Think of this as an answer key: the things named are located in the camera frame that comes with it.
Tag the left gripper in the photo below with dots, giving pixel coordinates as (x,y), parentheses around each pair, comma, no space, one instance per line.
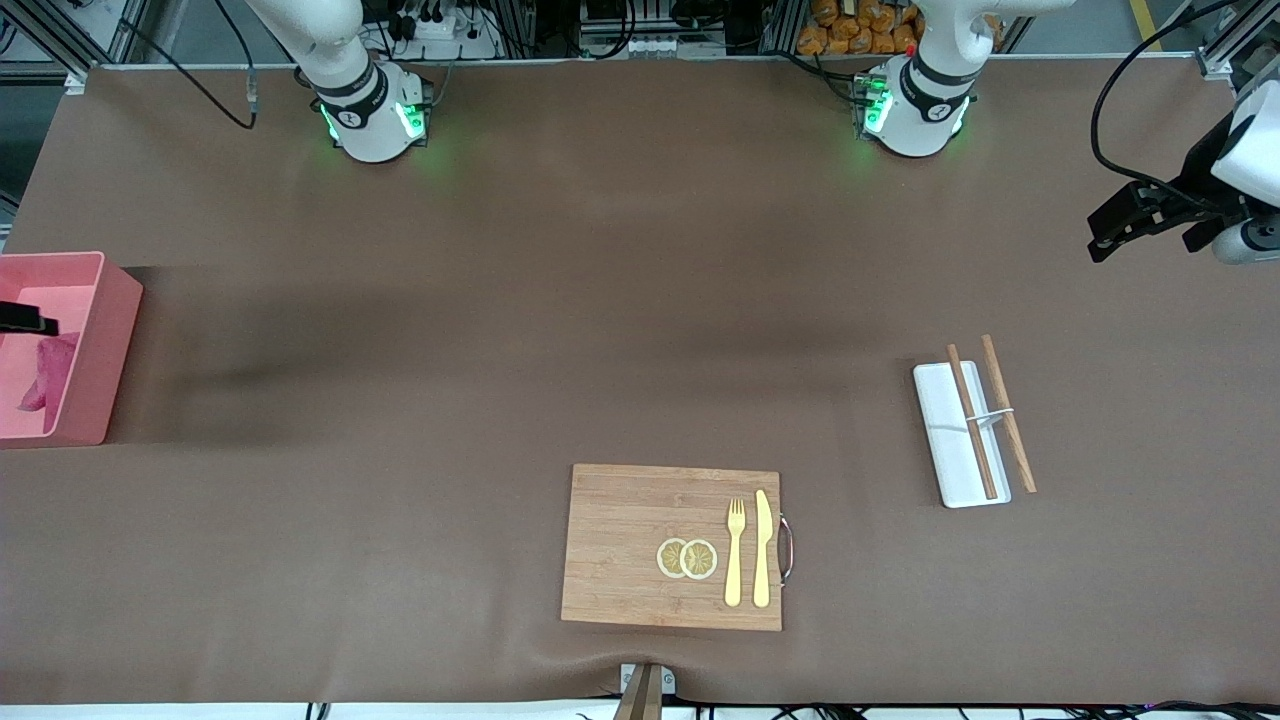
(1198,178)

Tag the red wiping cloth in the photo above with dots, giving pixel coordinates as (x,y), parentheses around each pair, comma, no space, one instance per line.
(50,375)

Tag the pink plastic bin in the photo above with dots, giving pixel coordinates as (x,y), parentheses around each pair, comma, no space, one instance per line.
(100,380)

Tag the brown wooden chopstick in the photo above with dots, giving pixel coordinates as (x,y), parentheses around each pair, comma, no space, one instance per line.
(972,420)
(1000,385)

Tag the white chopstick rest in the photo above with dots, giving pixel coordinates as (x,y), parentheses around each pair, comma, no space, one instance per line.
(990,416)

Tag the white rectangular tray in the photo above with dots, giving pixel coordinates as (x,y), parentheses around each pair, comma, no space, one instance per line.
(945,430)

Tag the orange snack bag pile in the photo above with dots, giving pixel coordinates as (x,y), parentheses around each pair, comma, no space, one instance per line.
(850,30)

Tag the yellow knife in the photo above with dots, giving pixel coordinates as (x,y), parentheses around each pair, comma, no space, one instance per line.
(762,540)

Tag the white power strip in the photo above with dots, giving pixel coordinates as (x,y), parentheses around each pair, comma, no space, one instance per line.
(440,30)

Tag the yellow fork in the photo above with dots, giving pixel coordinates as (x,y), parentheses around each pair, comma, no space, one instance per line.
(734,570)

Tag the brown table cover mat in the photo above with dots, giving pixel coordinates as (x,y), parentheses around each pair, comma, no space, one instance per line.
(600,300)

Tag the lemon slice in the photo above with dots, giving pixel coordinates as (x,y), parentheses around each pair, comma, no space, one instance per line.
(668,558)
(700,560)

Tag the bamboo cutting board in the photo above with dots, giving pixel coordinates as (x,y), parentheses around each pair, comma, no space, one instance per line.
(620,540)

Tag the aluminium frame post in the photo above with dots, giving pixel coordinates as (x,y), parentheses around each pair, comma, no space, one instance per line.
(1215,65)
(75,78)

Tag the metal clamp bracket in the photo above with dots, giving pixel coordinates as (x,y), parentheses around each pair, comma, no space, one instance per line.
(668,682)

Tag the brown camera post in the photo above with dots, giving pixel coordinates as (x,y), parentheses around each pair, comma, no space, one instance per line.
(640,700)

